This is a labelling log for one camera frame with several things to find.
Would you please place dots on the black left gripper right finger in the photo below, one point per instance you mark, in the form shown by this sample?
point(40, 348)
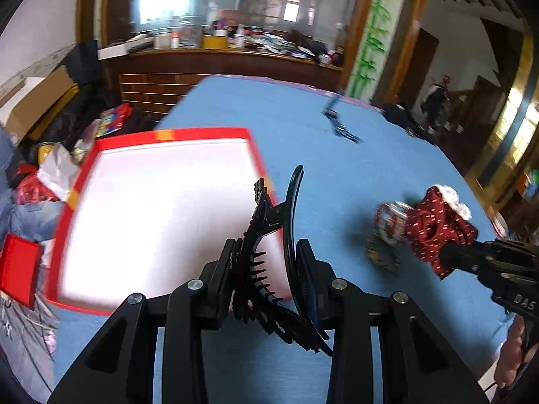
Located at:
point(314, 277)

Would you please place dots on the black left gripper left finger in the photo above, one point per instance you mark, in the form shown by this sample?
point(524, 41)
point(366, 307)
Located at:
point(218, 278)

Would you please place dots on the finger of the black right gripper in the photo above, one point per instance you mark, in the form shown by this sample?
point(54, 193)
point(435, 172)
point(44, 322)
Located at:
point(472, 259)

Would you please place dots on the black plastic hair claw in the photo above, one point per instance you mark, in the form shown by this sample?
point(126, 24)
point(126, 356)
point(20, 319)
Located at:
point(267, 286)

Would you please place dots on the red polka dot scrunchie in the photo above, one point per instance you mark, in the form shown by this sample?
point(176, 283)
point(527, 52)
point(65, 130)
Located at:
point(440, 218)

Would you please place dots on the red tray box white inside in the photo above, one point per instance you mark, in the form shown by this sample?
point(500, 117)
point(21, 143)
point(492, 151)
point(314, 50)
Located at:
point(148, 211)

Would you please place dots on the red white plaid scrunchie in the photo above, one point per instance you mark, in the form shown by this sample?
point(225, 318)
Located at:
point(390, 221)

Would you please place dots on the right hand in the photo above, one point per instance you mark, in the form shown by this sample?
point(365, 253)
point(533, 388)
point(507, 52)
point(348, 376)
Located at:
point(512, 355)

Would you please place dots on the person in background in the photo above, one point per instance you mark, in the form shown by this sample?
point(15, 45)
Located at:
point(434, 102)

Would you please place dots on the blue denim jeans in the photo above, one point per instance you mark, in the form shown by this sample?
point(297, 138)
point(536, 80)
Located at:
point(35, 222)

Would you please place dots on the colourful game box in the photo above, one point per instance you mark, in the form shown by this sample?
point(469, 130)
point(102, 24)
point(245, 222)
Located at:
point(113, 120)

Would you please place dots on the white crumpled paper bag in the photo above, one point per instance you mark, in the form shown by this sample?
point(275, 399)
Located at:
point(58, 172)

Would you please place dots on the small red box lid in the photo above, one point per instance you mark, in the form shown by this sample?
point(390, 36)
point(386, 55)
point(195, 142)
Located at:
point(20, 260)

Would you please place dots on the red plastic bag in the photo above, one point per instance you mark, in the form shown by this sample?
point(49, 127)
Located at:
point(31, 189)

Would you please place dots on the brown cardboard box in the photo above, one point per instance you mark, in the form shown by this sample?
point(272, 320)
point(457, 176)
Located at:
point(30, 109)

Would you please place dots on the white flat box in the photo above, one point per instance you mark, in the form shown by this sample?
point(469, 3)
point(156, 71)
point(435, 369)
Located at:
point(125, 48)

